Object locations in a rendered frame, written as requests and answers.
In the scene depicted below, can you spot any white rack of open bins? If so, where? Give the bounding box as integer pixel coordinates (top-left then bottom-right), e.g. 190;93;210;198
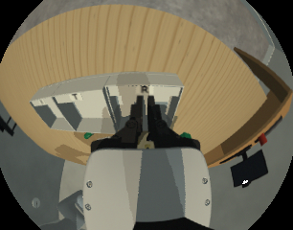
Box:
29;72;184;134

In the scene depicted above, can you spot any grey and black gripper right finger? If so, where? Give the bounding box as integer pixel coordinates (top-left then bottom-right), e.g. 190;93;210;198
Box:
147;96;200;150

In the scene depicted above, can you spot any black usb stick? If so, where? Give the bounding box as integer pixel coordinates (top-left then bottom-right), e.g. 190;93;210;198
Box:
146;134;153;142

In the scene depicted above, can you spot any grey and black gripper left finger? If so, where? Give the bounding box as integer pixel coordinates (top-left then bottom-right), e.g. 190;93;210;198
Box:
91;96;143;152

